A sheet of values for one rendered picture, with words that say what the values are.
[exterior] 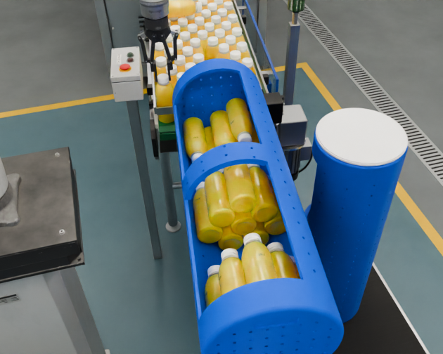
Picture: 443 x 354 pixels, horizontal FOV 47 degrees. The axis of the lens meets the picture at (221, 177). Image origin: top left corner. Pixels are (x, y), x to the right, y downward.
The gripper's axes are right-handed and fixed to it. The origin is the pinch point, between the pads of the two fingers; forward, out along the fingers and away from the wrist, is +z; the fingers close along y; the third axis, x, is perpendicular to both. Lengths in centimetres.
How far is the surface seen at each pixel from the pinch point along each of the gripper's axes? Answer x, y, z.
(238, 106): -28.5, 21.8, -2.8
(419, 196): 28, 132, 110
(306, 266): -95, 24, -11
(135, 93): -1.4, -10.1, 7.3
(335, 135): -35, 51, 6
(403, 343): -62, 83, 95
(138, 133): 6.5, -12.1, 31.0
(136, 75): -1.3, -8.7, 0.2
